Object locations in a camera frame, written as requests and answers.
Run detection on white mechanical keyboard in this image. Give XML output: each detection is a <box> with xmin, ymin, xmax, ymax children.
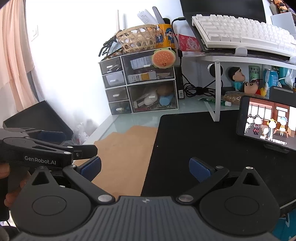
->
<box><xmin>192</xmin><ymin>14</ymin><xmax>295</xmax><ymax>57</ymax></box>

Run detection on brown round plush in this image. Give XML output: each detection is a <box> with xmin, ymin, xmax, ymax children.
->
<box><xmin>157</xmin><ymin>84</ymin><xmax>174</xmax><ymax>96</ymax></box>

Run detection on black desk mat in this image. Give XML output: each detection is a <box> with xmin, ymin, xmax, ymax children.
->
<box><xmin>142</xmin><ymin>110</ymin><xmax>295</xmax><ymax>209</ymax></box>

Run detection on woven bamboo basket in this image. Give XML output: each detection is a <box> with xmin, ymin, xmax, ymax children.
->
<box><xmin>116</xmin><ymin>24</ymin><xmax>157</xmax><ymax>54</ymax></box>

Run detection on smartphone playing cartoon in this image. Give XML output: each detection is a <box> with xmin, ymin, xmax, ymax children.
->
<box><xmin>236</xmin><ymin>96</ymin><xmax>295</xmax><ymax>151</ymax></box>

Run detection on blue cylinder plush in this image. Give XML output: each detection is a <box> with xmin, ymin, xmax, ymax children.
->
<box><xmin>159</xmin><ymin>93</ymin><xmax>174</xmax><ymax>106</ymax></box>

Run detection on white desk riser shelf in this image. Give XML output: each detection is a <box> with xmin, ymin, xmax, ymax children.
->
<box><xmin>183</xmin><ymin>48</ymin><xmax>295</xmax><ymax>122</ymax></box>

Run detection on cartoon boy figurine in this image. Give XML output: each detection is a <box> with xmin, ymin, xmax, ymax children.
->
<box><xmin>227</xmin><ymin>67</ymin><xmax>245</xmax><ymax>91</ymax></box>

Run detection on black laptop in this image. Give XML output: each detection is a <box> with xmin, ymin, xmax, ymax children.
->
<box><xmin>181</xmin><ymin>1</ymin><xmax>295</xmax><ymax>61</ymax></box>

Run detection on black bin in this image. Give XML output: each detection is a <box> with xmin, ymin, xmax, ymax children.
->
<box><xmin>3</xmin><ymin>100</ymin><xmax>73</xmax><ymax>141</ymax></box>

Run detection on green white tube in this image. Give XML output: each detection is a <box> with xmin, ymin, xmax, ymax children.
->
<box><xmin>200</xmin><ymin>97</ymin><xmax>232</xmax><ymax>107</ymax></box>

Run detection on peach curtain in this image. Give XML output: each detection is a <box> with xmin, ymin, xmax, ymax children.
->
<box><xmin>1</xmin><ymin>1</ymin><xmax>45</xmax><ymax>122</ymax></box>

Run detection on black charger cable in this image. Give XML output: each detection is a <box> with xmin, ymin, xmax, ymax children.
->
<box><xmin>171</xmin><ymin>16</ymin><xmax>217</xmax><ymax>98</ymax></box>

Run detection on black hair claw clips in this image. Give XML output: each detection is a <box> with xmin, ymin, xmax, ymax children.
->
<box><xmin>98</xmin><ymin>31</ymin><xmax>123</xmax><ymax>60</ymax></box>

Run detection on brown cardboard sheet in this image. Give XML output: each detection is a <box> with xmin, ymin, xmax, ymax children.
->
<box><xmin>76</xmin><ymin>125</ymin><xmax>159</xmax><ymax>197</ymax></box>

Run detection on blue drink can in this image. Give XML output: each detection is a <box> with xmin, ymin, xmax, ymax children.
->
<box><xmin>263</xmin><ymin>68</ymin><xmax>278</xmax><ymax>98</ymax></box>

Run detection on white fluffy item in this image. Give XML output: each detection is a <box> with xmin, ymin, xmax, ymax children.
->
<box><xmin>144</xmin><ymin>94</ymin><xmax>158</xmax><ymax>106</ymax></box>

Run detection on person's left hand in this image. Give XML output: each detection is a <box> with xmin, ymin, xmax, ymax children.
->
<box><xmin>1</xmin><ymin>163</ymin><xmax>31</xmax><ymax>208</ymax></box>

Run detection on yellow cartoon pen cup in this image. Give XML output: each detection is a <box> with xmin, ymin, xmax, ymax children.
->
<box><xmin>156</xmin><ymin>24</ymin><xmax>175</xmax><ymax>49</ymax></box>

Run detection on clear plastic bags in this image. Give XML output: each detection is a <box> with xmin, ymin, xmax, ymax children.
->
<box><xmin>72</xmin><ymin>119</ymin><xmax>97</xmax><ymax>145</ymax></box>

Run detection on white drawer organizer cabinet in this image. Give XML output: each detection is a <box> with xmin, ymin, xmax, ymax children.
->
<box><xmin>99</xmin><ymin>49</ymin><xmax>178</xmax><ymax>115</ymax></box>

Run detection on red snack packet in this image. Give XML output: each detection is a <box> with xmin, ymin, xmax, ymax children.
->
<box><xmin>178</xmin><ymin>34</ymin><xmax>202</xmax><ymax>52</ymax></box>

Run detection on hamburger plush toy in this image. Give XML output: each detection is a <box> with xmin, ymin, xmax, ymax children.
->
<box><xmin>152</xmin><ymin>48</ymin><xmax>176</xmax><ymax>69</ymax></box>

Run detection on clear large bottom drawer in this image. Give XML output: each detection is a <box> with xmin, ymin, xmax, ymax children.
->
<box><xmin>127</xmin><ymin>80</ymin><xmax>178</xmax><ymax>113</ymax></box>

